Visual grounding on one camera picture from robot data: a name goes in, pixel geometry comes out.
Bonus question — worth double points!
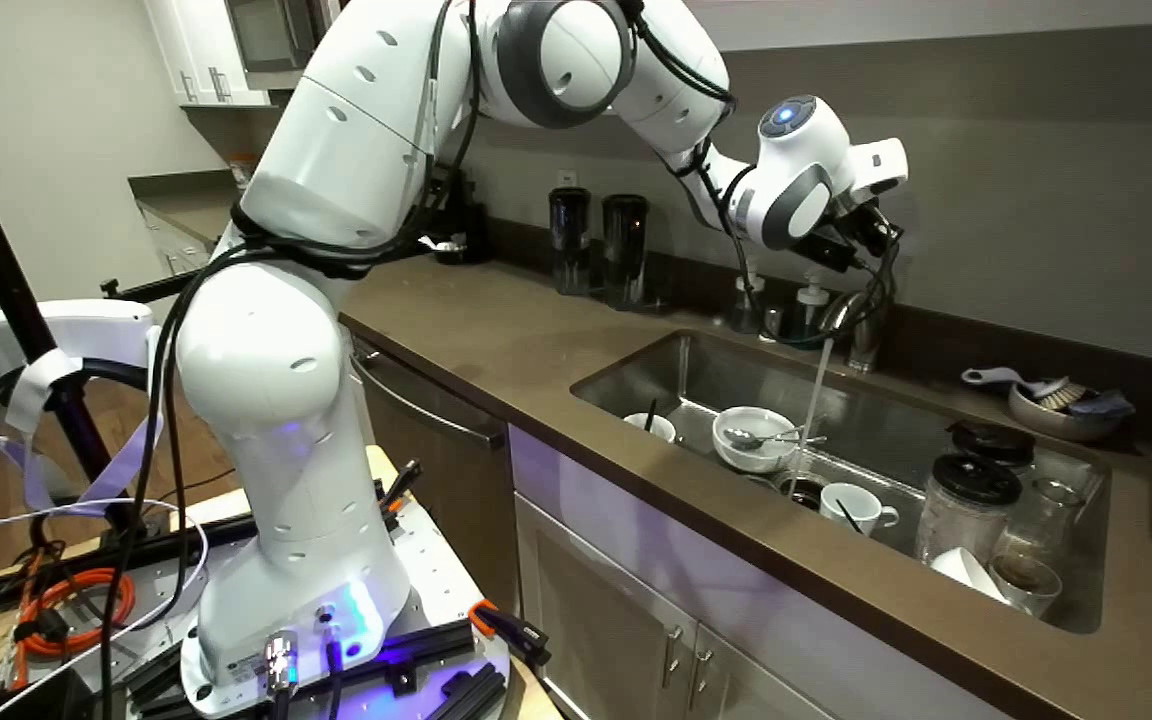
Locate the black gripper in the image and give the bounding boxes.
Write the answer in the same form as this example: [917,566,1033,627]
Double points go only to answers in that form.
[841,193,907,284]

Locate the stainless steel kitchen faucet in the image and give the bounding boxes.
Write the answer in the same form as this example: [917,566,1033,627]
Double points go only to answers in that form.
[816,265,904,381]

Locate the green soap pump dispenser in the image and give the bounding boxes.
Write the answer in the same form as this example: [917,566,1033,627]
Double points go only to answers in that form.
[790,275,836,354]

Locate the grey canister jars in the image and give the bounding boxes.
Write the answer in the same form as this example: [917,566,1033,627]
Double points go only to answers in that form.
[729,265,773,341]

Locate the water stream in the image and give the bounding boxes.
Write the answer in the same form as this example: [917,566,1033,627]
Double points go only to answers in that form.
[800,331,836,451]

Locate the stainless steel sink basin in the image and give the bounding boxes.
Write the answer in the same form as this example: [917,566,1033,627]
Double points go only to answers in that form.
[569,328,1117,640]

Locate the white dish brush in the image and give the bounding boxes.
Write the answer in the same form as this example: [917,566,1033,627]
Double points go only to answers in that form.
[956,360,1078,408]

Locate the large metal spoon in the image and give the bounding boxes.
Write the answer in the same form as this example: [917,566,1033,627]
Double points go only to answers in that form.
[725,415,833,456]

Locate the blender jar with black lid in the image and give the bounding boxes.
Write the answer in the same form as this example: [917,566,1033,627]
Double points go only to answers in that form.
[944,415,1042,473]
[917,451,1030,563]

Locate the large white bowl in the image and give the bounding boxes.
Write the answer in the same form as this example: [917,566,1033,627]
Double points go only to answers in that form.
[709,404,809,478]

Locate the white sponge dish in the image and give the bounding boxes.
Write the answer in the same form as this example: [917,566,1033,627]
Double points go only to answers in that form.
[1003,381,1136,449]

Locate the white mug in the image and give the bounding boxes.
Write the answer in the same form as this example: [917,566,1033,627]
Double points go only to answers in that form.
[816,478,904,543]

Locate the blue sponge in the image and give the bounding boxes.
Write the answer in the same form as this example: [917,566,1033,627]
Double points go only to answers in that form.
[1067,385,1140,424]

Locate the small white bowl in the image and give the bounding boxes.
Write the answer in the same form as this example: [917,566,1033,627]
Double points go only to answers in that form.
[619,397,683,449]

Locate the clear glass jar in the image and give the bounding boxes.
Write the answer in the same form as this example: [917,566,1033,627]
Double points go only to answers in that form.
[1019,443,1101,540]

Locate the clear drinking glass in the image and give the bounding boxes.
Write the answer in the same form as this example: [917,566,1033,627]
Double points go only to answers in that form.
[986,527,1067,620]

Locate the sink base cabinet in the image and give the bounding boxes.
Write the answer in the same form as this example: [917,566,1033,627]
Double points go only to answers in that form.
[503,424,1012,720]

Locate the robot mounting table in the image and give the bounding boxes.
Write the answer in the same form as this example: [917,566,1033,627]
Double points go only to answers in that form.
[0,443,569,720]

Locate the black microwave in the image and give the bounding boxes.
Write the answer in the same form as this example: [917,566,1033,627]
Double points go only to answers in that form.
[219,0,338,81]

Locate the white corner cabinet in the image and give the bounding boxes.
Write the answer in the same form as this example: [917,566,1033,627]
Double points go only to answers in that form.
[141,0,275,111]

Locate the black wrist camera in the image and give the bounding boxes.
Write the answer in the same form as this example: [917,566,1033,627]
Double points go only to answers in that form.
[784,221,866,281]

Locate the dishwasher with metal handle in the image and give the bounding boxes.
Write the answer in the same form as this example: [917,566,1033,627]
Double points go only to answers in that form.
[347,331,523,620]

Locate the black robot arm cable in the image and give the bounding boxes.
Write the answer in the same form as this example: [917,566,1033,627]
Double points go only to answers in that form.
[96,0,770,720]

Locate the white curved stand frame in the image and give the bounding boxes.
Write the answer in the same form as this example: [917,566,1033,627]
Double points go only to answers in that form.
[0,294,188,521]

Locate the orange cable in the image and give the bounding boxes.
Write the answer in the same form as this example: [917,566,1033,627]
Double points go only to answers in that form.
[8,563,144,666]

